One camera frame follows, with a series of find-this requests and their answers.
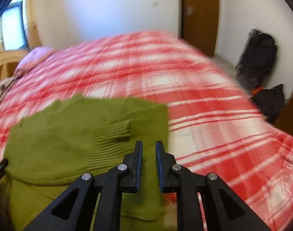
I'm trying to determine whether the green knitted sweater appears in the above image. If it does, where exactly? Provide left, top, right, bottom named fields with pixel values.
left=0, top=95, right=168, bottom=230

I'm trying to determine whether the beige patterned pillow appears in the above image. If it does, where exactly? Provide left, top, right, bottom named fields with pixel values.
left=0, top=77, right=17, bottom=103

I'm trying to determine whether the red white plaid bedspread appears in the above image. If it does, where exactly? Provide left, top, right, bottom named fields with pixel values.
left=0, top=32, right=293, bottom=230

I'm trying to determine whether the wooden headboard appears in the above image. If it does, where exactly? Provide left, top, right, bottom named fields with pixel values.
left=0, top=49, right=29, bottom=81

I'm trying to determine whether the black bag on floor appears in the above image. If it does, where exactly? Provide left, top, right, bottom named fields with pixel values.
left=250, top=84, right=285, bottom=124

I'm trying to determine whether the pink pillow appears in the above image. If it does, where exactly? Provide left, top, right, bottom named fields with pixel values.
left=13, top=46, right=56, bottom=77

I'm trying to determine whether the yellow curtain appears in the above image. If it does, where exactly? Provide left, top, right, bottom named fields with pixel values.
left=23, top=0, right=42, bottom=50

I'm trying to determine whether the window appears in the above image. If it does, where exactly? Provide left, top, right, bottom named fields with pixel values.
left=0, top=0, right=29, bottom=52

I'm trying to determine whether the black folded chair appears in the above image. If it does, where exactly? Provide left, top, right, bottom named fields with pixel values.
left=235, top=29, right=277, bottom=91

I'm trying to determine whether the brown wooden door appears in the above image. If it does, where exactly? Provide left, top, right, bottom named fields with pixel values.
left=181, top=0, right=220, bottom=57

